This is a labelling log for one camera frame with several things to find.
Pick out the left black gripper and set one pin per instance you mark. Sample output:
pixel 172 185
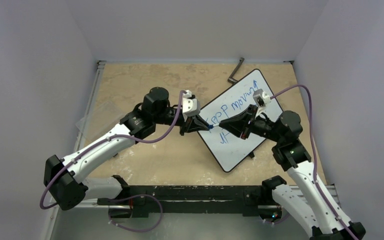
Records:
pixel 196 123

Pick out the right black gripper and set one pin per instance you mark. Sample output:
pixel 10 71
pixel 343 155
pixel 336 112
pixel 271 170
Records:
pixel 247 122

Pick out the white whiteboard black frame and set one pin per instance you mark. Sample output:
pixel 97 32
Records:
pixel 227 112

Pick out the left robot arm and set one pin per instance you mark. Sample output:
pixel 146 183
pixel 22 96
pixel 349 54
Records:
pixel 66 180

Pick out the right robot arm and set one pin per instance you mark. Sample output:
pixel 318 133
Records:
pixel 317 212

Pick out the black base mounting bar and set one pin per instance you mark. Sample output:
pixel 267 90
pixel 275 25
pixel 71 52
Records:
pixel 138 201

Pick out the clear plastic bag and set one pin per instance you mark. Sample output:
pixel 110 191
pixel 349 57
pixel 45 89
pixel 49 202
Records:
pixel 99 121

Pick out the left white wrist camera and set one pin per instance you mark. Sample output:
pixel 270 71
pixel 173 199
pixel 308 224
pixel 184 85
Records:
pixel 190 105

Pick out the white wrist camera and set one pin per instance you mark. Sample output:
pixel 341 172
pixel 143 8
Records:
pixel 190 105
pixel 262 99

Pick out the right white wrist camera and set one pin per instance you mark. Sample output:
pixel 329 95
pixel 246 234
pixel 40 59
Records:
pixel 262 99

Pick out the aluminium frame rail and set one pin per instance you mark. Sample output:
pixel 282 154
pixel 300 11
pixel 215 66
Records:
pixel 52 213

